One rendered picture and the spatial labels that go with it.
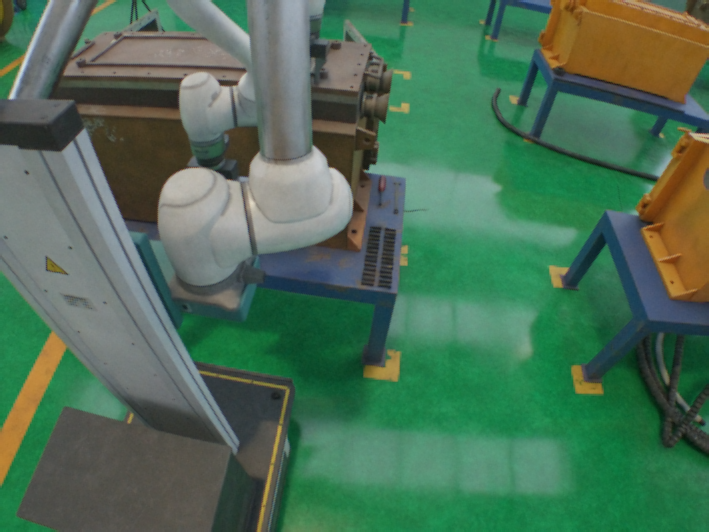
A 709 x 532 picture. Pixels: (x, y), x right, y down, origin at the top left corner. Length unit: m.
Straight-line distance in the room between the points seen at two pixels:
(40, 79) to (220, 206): 0.62
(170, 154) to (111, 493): 1.21
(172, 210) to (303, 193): 0.24
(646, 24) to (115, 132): 4.19
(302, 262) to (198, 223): 1.08
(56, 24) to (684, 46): 4.55
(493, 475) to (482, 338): 0.78
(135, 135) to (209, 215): 1.06
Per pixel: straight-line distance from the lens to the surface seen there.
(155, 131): 1.76
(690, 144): 2.50
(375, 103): 1.63
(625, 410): 2.73
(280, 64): 0.73
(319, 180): 0.81
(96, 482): 1.38
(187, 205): 0.79
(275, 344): 2.35
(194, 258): 0.85
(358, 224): 1.97
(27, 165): 0.72
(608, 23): 4.30
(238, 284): 0.96
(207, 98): 1.03
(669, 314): 2.33
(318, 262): 1.84
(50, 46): 1.21
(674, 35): 4.70
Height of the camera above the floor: 2.04
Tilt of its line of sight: 50 degrees down
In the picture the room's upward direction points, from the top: 8 degrees clockwise
